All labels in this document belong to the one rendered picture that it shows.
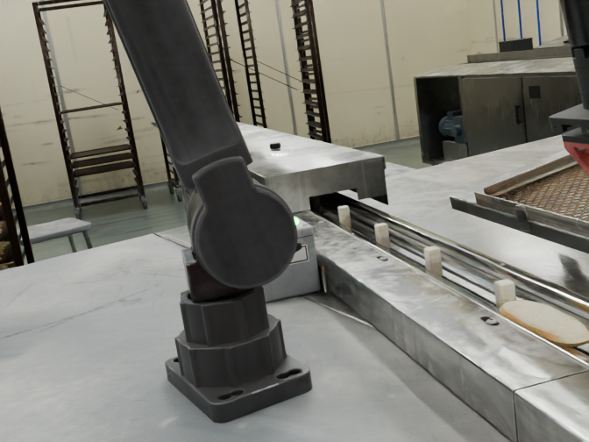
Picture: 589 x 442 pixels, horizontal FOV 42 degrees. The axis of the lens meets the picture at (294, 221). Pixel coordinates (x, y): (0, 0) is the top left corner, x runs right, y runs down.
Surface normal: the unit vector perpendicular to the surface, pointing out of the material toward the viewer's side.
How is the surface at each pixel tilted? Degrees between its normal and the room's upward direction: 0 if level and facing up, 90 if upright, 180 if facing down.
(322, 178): 90
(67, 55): 90
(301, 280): 90
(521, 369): 0
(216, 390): 0
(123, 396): 0
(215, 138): 77
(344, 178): 90
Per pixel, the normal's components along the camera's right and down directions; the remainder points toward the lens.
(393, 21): 0.25, 0.17
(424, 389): -0.14, -0.97
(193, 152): 0.07, -0.03
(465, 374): -0.96, 0.19
